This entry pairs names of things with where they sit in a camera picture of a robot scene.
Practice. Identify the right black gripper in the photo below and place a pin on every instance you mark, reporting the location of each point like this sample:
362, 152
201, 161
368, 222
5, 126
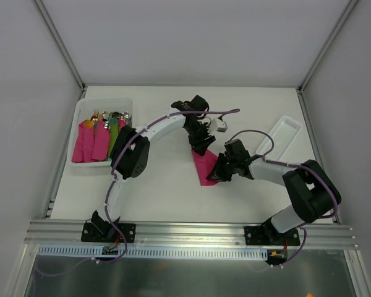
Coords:
226, 165

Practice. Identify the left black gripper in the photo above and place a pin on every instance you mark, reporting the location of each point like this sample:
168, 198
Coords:
200, 140

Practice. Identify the pink paper napkin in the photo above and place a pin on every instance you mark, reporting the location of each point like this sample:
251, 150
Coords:
204, 165

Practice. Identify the small white perforated tray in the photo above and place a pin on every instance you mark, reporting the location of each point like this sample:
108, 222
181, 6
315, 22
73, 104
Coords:
283, 133

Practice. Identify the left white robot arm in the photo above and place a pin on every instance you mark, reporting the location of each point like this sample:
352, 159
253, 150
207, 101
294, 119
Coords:
129, 158

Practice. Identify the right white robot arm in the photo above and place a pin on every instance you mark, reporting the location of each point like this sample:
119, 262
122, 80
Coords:
311, 192

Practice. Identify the pink rolled napkin right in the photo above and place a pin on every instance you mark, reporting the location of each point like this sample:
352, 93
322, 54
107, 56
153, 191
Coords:
123, 122

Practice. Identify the pink rolled napkin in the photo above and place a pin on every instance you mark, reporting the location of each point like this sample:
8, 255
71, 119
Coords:
123, 122
78, 154
96, 143

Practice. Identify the green rolled napkin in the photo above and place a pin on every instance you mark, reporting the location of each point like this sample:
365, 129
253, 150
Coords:
114, 131

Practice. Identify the pink rolled napkin far left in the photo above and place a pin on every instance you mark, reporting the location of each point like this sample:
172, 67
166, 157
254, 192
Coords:
78, 154

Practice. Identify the orange round spoon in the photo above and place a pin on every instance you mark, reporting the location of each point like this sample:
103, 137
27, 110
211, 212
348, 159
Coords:
88, 124

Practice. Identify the large white plastic basket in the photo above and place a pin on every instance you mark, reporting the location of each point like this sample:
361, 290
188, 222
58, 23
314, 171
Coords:
97, 109

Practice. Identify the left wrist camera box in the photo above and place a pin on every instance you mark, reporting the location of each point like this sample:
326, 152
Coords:
218, 125

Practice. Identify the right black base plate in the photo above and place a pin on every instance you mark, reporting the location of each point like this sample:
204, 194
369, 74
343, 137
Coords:
258, 236

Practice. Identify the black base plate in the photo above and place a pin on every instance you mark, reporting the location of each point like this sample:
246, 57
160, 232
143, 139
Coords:
258, 236
90, 233

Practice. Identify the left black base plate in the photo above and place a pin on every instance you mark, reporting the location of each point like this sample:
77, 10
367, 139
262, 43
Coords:
90, 233

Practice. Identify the left aluminium frame post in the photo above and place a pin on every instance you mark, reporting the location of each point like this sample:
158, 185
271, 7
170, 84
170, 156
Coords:
59, 42

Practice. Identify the aluminium frame post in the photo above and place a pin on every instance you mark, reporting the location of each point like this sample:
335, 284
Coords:
328, 43
59, 42

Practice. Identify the aluminium mounting rail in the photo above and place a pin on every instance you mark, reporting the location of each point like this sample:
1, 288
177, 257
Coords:
192, 235

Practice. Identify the white slotted cable duct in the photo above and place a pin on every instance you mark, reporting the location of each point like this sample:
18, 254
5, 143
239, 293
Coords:
154, 252

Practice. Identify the right aluminium frame post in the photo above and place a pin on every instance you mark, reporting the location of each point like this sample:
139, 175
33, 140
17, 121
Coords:
328, 43

